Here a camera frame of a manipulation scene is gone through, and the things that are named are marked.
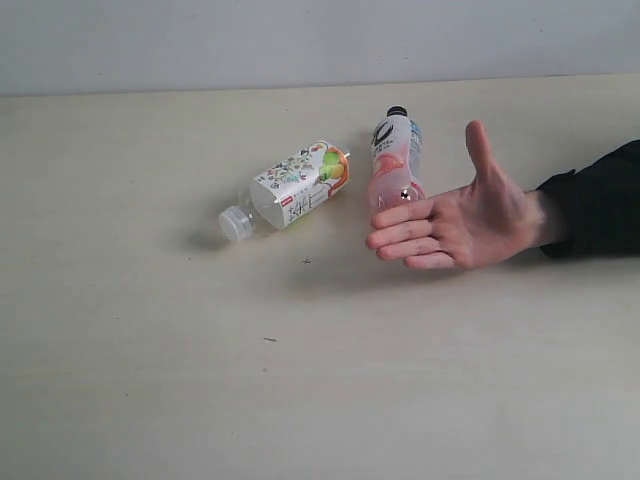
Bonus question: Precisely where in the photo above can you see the person's open hand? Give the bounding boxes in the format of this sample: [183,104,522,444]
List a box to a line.
[366,121,548,270]

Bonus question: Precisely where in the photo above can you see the black sleeved forearm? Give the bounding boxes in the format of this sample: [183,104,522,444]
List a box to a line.
[538,140,639,259]

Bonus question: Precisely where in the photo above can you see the pink peach drink bottle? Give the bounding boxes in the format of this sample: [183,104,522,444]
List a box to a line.
[368,105,426,214]

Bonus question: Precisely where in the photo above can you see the floral label square bottle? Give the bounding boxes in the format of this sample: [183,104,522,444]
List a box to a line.
[219,140,350,242]

